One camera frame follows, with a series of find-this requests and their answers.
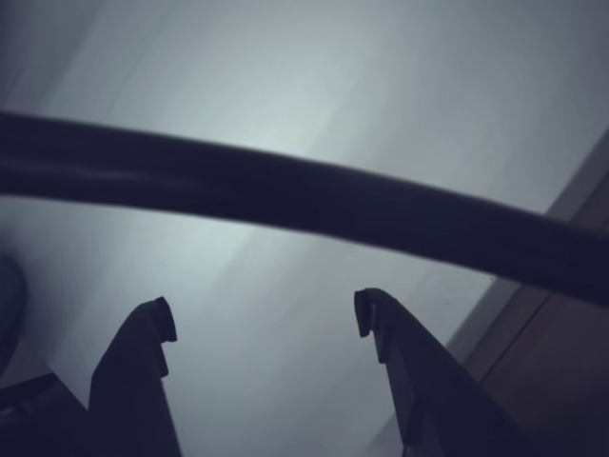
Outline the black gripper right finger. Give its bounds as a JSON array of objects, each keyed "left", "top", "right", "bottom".
[{"left": 353, "top": 286, "right": 527, "bottom": 457}]

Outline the brown cardboard box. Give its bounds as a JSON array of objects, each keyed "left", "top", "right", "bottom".
[{"left": 446, "top": 169, "right": 609, "bottom": 457}]

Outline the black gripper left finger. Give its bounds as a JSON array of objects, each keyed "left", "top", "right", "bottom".
[{"left": 88, "top": 295, "right": 186, "bottom": 457}]

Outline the thick grey camera cable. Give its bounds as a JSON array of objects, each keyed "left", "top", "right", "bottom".
[{"left": 0, "top": 109, "right": 609, "bottom": 307}]

